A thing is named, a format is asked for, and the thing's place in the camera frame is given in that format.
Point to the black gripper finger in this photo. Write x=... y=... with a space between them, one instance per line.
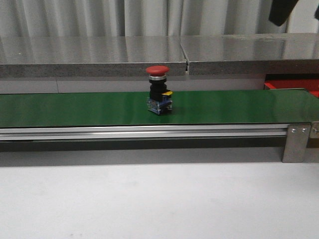
x=281 y=10
x=316 y=12

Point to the push button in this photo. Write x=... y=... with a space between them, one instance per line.
x=159 y=100

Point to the grey stone slab right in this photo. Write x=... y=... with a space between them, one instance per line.
x=285 y=53

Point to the grey stone slab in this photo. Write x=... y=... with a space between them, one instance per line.
x=285 y=53
x=89 y=56

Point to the red plastic tray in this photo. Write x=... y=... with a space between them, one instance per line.
x=310 y=85

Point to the green conveyor belt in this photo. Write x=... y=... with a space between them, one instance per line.
x=137 y=108

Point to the grey curtain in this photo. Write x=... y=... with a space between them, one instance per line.
x=31 y=18

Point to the grey stone slab left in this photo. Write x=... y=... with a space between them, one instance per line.
x=89 y=56

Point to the aluminium conveyor frame rail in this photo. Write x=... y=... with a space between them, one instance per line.
x=142 y=132

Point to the steel conveyor support bracket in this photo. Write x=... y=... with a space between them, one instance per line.
x=299 y=138

